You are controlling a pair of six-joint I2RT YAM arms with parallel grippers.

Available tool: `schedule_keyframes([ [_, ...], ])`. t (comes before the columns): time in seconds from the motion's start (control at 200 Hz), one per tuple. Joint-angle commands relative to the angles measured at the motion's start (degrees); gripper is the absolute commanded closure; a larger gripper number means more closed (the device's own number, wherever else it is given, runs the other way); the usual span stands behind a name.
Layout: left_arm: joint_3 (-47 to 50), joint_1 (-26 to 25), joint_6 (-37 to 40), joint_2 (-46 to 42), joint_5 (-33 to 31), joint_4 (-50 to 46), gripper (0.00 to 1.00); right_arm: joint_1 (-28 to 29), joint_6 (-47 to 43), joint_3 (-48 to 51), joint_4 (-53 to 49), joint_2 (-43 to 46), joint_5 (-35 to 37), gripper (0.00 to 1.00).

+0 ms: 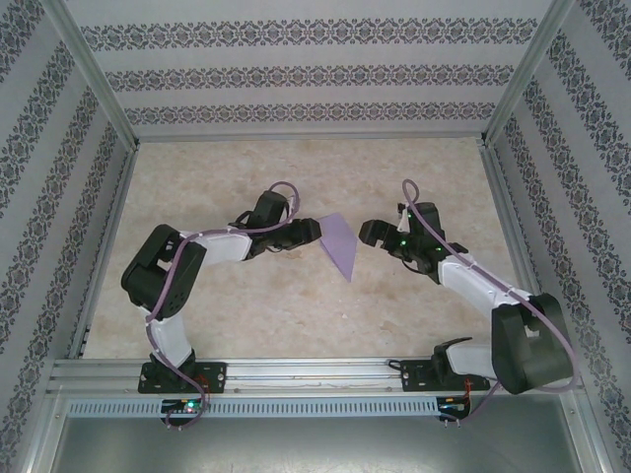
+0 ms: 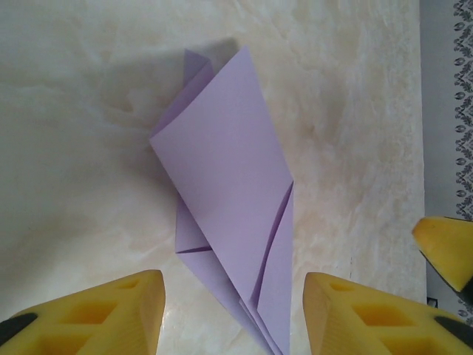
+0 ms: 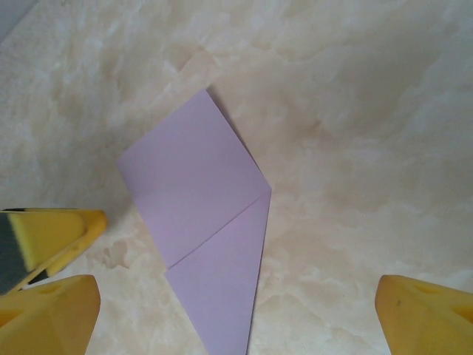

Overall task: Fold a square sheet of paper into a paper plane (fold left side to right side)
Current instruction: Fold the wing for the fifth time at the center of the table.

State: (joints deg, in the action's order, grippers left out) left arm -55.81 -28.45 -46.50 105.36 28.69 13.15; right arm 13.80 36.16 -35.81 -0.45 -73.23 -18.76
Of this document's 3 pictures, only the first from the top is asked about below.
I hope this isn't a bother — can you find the light purple paper sheet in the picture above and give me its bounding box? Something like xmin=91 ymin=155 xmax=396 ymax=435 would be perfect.
xmin=317 ymin=211 xmax=359 ymax=283

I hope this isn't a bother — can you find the small circuit board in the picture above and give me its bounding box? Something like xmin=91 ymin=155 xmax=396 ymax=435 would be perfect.
xmin=162 ymin=398 xmax=208 ymax=415
xmin=438 ymin=396 xmax=472 ymax=414

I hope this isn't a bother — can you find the grey metal panel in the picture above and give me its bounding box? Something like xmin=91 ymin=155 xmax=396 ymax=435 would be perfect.
xmin=46 ymin=393 xmax=607 ymax=473

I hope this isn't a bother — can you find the aluminium side rail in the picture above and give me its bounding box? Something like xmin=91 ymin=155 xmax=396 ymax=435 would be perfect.
xmin=480 ymin=140 xmax=561 ymax=356
xmin=68 ymin=142 xmax=139 ymax=359

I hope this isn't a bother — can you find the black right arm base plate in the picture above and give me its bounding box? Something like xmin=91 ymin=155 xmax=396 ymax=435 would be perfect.
xmin=399 ymin=359 xmax=492 ymax=394

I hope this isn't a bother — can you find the aluminium mounting rail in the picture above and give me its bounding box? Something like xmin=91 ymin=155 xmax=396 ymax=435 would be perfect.
xmin=46 ymin=357 xmax=586 ymax=395

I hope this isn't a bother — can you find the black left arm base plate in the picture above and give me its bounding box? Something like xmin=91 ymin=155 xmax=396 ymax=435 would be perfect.
xmin=137 ymin=361 xmax=229 ymax=395

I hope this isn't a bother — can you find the slotted grey cable duct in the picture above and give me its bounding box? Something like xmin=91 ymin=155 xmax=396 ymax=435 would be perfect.
xmin=66 ymin=397 xmax=440 ymax=418

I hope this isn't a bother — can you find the aluminium frame post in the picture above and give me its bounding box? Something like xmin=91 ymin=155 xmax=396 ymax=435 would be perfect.
xmin=36 ymin=0 xmax=142 ymax=149
xmin=480 ymin=0 xmax=578 ymax=147

